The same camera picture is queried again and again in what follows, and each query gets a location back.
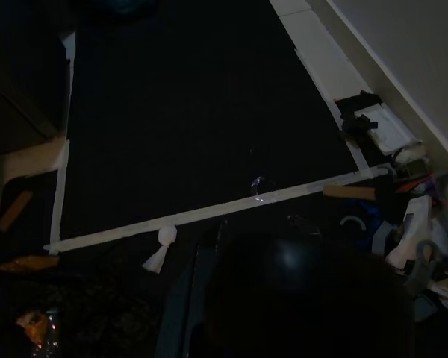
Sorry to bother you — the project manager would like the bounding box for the brown flat stick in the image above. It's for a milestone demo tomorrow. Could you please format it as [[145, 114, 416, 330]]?
[[323, 184, 377, 201]]

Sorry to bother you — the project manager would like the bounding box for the black floor mat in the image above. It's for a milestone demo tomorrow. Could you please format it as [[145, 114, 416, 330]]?
[[0, 0, 396, 358]]

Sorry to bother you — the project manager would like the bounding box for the white tissue wad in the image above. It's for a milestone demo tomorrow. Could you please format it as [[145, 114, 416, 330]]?
[[141, 224, 179, 275]]

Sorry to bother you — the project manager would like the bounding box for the orange snack wrapper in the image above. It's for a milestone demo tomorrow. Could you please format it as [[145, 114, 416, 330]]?
[[14, 311, 49, 346]]

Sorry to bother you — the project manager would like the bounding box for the clear plastic bottle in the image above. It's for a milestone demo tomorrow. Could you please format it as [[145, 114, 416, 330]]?
[[31, 307, 63, 358], [248, 174, 276, 205]]

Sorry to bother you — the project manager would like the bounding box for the long white tape strip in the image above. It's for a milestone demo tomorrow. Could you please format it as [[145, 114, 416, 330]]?
[[43, 166, 395, 257]]

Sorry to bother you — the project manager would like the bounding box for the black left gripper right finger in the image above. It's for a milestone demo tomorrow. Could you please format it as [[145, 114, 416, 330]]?
[[298, 238, 414, 358]]

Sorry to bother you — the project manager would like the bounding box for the mixed colourful rubbish heap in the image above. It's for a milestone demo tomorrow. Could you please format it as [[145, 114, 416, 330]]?
[[335, 169, 448, 325]]

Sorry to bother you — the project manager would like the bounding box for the black crumpled rubbish pile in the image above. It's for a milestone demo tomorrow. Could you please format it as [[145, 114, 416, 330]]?
[[0, 255, 161, 358]]

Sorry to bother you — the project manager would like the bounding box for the short white tape strip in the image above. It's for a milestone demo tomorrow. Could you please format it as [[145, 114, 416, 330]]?
[[48, 139, 71, 257]]

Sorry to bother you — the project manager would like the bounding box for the white flat box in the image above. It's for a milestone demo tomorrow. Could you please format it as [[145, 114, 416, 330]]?
[[358, 102, 415, 156]]

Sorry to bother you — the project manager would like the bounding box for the brown cardboard strip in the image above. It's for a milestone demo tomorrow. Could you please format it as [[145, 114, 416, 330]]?
[[0, 189, 34, 232]]

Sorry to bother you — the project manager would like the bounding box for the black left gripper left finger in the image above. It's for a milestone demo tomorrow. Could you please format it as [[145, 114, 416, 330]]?
[[203, 238, 299, 358]]

